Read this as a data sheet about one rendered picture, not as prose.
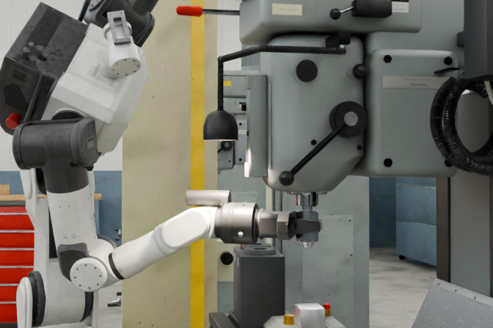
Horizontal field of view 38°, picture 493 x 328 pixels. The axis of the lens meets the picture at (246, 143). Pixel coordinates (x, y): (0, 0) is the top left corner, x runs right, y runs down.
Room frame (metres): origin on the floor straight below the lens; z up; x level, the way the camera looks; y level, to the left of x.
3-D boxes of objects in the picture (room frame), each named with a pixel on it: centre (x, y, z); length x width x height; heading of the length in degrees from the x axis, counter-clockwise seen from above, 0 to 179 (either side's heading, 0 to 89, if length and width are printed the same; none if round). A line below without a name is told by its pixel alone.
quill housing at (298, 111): (1.51, -0.13, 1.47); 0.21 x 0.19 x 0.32; 12
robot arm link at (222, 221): (1.56, 0.07, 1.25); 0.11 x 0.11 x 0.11; 78
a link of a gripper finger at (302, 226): (1.48, -0.12, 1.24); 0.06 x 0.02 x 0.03; 78
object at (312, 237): (1.51, -0.13, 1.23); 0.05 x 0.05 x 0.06
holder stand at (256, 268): (2.02, -0.03, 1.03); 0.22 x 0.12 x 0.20; 6
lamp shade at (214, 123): (1.46, 0.05, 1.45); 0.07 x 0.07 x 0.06
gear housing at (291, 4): (1.51, -0.17, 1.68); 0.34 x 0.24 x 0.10; 102
